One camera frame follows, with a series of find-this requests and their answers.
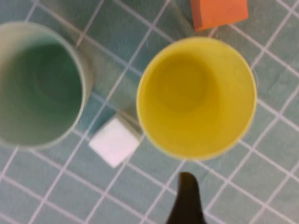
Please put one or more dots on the green plastic cup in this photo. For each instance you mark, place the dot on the green plastic cup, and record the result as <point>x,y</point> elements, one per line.
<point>39,93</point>

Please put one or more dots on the orange foam cube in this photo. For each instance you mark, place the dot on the orange foam cube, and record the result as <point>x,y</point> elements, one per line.
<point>219,12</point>

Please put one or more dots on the white foam cube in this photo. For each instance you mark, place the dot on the white foam cube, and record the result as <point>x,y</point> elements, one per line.
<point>114,144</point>

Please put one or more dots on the green grid tablecloth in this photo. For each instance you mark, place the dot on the green grid tablecloth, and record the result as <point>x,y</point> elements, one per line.
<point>268,186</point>

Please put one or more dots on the yellow plastic cup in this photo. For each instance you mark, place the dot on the yellow plastic cup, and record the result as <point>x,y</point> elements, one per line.
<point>196,100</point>

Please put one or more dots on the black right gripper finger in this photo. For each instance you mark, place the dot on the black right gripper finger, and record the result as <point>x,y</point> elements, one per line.
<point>187,203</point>

